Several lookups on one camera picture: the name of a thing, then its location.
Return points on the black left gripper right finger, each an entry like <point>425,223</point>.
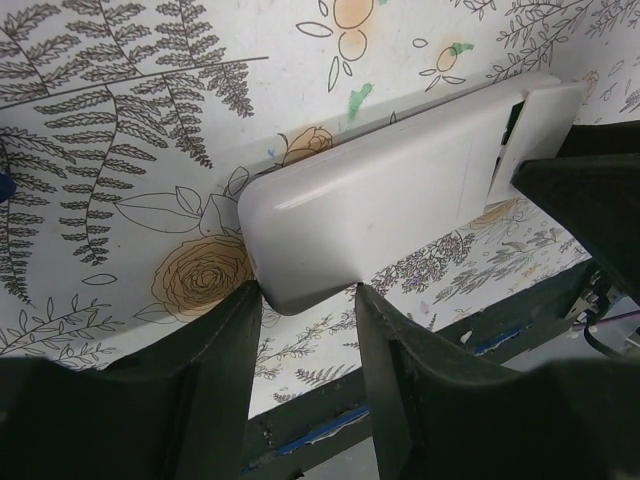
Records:
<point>500,420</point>

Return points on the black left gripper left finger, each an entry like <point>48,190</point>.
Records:
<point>176,409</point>

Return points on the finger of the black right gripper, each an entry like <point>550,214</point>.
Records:
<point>591,188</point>

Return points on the white remote with display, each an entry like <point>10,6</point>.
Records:
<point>320,225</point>

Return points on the white battery cover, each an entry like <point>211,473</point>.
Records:
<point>539,130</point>

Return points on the floral table mat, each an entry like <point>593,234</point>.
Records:
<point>130,128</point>

